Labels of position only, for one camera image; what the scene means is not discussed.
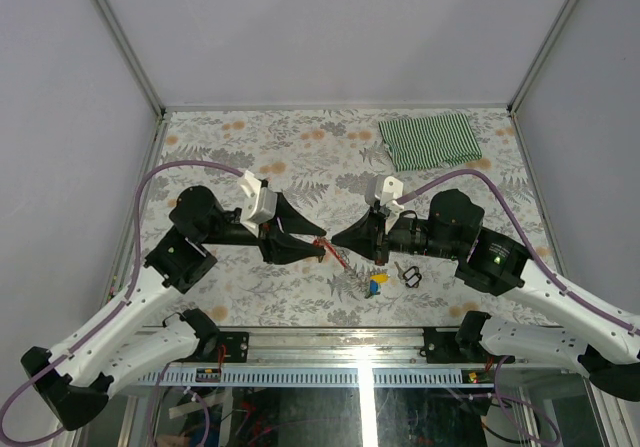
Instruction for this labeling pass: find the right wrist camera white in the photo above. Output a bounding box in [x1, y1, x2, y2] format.
[364, 175, 404, 213]

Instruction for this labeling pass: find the black key tag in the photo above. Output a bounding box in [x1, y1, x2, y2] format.
[402, 266, 420, 279]
[404, 273, 422, 288]

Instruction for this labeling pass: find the yellow key tag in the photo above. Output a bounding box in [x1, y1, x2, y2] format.
[371, 273, 389, 284]

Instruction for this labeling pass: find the black key tag upper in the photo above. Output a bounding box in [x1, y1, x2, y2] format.
[402, 266, 420, 279]

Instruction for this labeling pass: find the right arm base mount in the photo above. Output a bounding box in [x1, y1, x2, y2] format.
[419, 311, 491, 364]

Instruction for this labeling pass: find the silver key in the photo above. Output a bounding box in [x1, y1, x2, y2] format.
[394, 262, 404, 278]

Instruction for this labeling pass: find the green white striped cloth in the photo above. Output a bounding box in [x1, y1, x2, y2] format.
[378, 113, 483, 172]

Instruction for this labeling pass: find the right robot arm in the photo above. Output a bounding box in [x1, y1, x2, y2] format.
[332, 189, 639, 402]

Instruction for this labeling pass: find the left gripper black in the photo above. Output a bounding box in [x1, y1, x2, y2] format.
[202, 195, 330, 265]

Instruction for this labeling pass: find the aluminium front rail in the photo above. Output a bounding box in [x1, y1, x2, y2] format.
[139, 326, 501, 368]

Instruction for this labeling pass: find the black key tag lower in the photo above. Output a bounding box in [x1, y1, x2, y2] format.
[404, 273, 422, 288]

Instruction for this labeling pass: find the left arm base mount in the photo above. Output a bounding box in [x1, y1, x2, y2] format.
[187, 331, 250, 364]

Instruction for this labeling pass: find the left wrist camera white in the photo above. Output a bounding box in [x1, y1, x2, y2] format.
[237, 170, 277, 237]

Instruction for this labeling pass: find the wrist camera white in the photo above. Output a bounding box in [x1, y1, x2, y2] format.
[237, 170, 277, 237]
[364, 175, 404, 213]

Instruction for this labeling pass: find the metal key holder red handle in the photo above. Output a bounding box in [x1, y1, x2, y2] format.
[313, 237, 369, 298]

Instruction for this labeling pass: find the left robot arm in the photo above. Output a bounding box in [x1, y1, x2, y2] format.
[21, 182, 326, 431]

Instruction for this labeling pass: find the white slotted cable duct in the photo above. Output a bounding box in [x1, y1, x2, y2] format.
[138, 366, 492, 388]

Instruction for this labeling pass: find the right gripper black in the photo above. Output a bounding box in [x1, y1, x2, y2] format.
[331, 204, 462, 266]

